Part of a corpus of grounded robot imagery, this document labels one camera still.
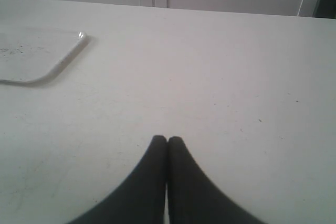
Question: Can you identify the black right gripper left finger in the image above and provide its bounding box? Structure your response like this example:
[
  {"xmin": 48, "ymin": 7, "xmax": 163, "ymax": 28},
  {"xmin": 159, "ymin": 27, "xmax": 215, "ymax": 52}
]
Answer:
[{"xmin": 71, "ymin": 135, "xmax": 167, "ymax": 223}]

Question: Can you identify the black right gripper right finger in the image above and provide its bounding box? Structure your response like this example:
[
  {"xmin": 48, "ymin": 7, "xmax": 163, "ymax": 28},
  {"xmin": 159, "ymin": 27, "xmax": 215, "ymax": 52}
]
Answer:
[{"xmin": 167, "ymin": 136, "xmax": 262, "ymax": 223}]

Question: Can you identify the white rectangular tray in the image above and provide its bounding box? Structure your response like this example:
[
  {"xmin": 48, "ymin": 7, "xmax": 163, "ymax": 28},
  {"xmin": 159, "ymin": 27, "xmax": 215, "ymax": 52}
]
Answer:
[{"xmin": 1, "ymin": 26, "xmax": 87, "ymax": 86}]

